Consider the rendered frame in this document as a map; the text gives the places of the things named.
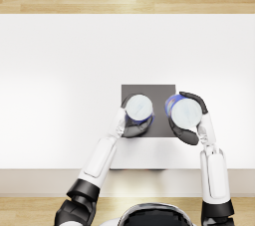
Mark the blue can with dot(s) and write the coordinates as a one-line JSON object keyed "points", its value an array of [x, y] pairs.
{"points": [[139, 108], [185, 112]]}

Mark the dark round robot body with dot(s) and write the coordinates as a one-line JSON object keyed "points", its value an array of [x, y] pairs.
{"points": [[156, 216]]}

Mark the dark grey square mat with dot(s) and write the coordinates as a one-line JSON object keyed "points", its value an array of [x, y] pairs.
{"points": [[160, 94]]}

